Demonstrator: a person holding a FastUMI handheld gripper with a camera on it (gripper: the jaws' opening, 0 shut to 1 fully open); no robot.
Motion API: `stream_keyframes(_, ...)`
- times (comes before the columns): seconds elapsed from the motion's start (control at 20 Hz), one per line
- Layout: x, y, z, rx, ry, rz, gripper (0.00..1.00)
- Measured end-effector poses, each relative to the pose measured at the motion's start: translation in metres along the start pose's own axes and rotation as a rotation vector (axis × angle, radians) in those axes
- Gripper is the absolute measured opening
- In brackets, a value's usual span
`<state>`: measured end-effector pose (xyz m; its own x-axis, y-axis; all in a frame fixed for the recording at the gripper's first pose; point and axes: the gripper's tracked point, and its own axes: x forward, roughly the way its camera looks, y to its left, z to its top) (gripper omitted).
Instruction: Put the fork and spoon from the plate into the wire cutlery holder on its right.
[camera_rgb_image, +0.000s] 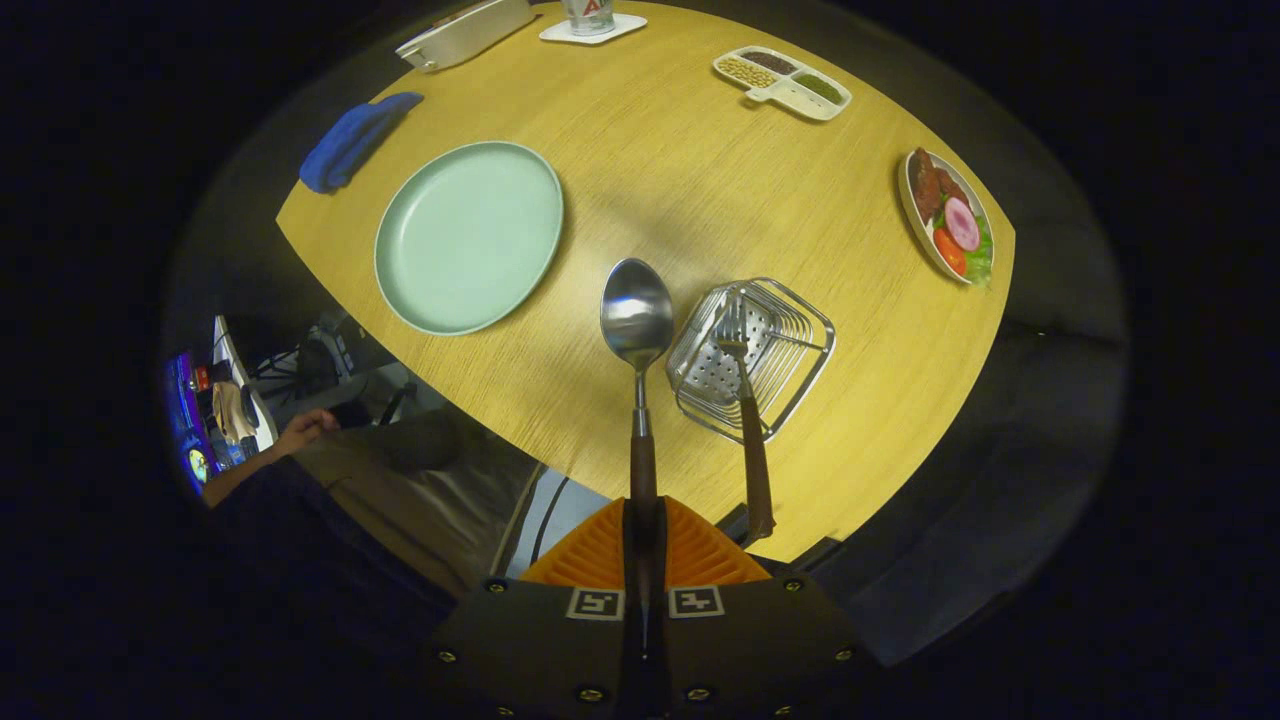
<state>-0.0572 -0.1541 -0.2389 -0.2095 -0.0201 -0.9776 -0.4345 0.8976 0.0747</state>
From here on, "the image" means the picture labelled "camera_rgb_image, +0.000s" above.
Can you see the colourful lit screen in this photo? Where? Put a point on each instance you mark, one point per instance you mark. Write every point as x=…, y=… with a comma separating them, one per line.
x=188, y=430

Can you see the white square coaster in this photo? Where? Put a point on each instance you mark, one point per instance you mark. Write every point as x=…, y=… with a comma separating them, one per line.
x=625, y=24

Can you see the white toaster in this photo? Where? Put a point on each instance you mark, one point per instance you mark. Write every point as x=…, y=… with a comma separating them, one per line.
x=465, y=32

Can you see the metal chair frame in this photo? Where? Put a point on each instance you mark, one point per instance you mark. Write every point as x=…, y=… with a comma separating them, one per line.
x=515, y=520

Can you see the person's dark top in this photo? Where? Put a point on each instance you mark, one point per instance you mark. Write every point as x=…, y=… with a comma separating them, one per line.
x=320, y=570

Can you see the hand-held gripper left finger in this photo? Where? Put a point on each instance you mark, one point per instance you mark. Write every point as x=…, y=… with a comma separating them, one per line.
x=629, y=650

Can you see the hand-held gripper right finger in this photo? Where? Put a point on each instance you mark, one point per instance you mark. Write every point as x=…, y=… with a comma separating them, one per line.
x=659, y=650

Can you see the white divided bean dish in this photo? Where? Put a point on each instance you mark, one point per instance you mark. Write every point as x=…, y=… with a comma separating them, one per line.
x=790, y=95

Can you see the white flat panel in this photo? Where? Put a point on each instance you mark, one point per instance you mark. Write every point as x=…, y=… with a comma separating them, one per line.
x=240, y=385

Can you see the person's khaki trousers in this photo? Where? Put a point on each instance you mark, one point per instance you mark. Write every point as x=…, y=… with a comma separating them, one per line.
x=420, y=490

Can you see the blue folded cloth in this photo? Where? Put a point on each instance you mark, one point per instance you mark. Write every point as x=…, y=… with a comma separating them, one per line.
x=350, y=140

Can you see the pale green plate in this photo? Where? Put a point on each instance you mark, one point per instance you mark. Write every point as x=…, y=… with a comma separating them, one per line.
x=468, y=238

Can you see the white plate of food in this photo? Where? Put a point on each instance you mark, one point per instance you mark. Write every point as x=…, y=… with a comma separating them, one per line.
x=950, y=225

